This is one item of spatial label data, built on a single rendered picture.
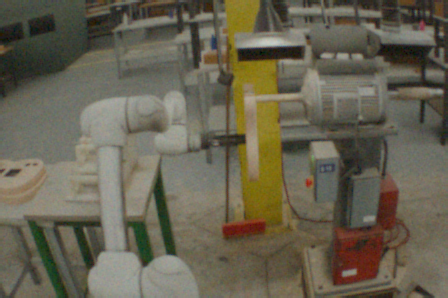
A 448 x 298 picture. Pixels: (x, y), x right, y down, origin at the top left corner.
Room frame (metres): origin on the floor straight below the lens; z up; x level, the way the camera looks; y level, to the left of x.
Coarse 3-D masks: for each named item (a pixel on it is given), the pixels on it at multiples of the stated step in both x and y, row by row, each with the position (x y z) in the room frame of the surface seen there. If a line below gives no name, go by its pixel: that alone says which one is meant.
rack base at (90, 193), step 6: (84, 186) 1.89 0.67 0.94; (90, 186) 1.88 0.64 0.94; (96, 186) 1.88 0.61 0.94; (78, 192) 1.83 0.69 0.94; (84, 192) 1.83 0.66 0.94; (90, 192) 1.82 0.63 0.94; (96, 192) 1.82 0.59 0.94; (66, 198) 1.78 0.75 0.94; (78, 198) 1.77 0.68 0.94; (84, 198) 1.77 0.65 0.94; (90, 198) 1.77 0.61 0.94; (96, 198) 1.76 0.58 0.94
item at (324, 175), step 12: (312, 144) 1.73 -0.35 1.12; (324, 144) 1.71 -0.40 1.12; (324, 156) 1.60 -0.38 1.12; (336, 156) 1.59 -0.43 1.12; (324, 168) 1.59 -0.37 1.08; (336, 168) 1.59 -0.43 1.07; (312, 180) 1.65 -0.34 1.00; (324, 180) 1.59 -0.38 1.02; (336, 180) 1.59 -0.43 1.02; (312, 192) 1.66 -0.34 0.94; (324, 192) 1.59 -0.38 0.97; (336, 192) 1.59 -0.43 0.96
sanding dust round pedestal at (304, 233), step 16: (208, 224) 2.96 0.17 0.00; (304, 224) 2.81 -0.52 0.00; (208, 240) 2.75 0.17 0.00; (224, 240) 2.73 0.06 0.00; (240, 240) 2.71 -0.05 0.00; (256, 240) 2.69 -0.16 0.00; (272, 240) 2.66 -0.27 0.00; (288, 240) 2.64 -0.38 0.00; (304, 240) 2.61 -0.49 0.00; (320, 240) 2.58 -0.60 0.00; (384, 240) 2.43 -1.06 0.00; (400, 240) 2.39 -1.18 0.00; (240, 256) 2.52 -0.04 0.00; (400, 272) 2.03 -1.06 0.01; (272, 288) 2.13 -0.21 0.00; (288, 288) 2.10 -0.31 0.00; (400, 288) 1.88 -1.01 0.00
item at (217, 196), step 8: (224, 184) 3.55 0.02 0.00; (232, 184) 3.54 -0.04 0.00; (240, 184) 3.53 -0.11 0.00; (216, 192) 3.43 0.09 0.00; (224, 192) 3.42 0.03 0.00; (232, 192) 3.41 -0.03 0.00; (240, 192) 3.39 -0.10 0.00; (288, 192) 3.31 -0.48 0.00; (296, 192) 3.29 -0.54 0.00; (216, 200) 3.30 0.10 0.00; (224, 200) 3.29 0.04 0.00; (232, 200) 3.28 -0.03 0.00; (240, 200) 3.26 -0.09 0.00; (296, 200) 3.16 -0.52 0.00; (304, 200) 3.15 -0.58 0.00
